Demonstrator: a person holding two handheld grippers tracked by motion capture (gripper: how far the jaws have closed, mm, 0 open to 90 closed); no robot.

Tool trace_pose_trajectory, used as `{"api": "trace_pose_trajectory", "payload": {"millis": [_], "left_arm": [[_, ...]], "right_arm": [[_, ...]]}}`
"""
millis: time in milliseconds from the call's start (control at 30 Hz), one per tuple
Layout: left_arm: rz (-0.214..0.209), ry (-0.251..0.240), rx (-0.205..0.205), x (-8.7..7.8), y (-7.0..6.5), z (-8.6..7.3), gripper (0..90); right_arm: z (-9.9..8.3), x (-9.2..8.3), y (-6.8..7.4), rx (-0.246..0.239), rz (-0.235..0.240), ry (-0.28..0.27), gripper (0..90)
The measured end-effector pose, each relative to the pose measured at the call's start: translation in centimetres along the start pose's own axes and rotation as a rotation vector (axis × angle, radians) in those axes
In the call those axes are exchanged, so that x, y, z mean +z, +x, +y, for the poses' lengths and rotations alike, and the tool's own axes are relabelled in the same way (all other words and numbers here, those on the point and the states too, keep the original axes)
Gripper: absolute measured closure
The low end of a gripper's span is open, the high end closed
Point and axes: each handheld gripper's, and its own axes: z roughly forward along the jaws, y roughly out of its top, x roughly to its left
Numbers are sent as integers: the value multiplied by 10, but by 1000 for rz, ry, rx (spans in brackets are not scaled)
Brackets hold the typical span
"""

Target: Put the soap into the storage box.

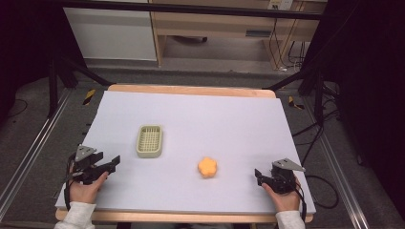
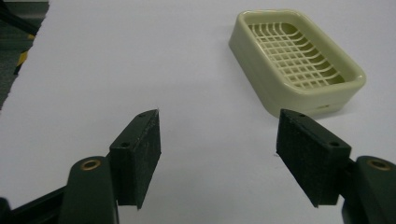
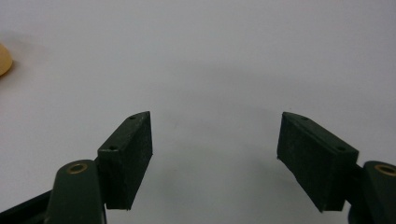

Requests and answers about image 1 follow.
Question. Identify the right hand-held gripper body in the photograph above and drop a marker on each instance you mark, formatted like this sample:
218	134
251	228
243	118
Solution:
282	176

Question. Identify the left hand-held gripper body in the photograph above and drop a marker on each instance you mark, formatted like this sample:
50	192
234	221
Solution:
85	167

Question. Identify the person's right hand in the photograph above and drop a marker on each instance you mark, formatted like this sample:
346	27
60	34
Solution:
284	199

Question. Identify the person's left hand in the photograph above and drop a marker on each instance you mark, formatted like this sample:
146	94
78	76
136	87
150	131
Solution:
84	191

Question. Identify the green slotted soap dish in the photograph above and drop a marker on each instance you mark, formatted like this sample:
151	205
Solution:
149	141

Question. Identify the orange flower-shaped soap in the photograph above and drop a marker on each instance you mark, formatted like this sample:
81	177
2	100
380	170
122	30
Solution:
207	167

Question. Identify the yellow black striped tape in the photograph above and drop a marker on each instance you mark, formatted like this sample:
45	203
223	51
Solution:
89	96
295	103

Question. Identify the white foam board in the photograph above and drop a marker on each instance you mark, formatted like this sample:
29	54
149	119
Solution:
203	127

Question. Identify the white work board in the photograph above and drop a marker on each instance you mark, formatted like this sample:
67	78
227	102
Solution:
191	90

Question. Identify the white cabinet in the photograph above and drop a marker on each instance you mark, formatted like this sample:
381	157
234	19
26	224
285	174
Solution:
111	35

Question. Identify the light wooden desk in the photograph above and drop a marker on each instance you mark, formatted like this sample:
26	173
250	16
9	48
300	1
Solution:
216	24

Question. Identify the white power strip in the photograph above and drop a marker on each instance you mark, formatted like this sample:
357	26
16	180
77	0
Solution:
280	4

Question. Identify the metal floor rail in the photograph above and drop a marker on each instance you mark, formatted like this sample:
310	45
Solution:
339	168
33	149

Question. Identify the black metal frame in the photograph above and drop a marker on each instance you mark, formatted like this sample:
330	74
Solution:
191	9

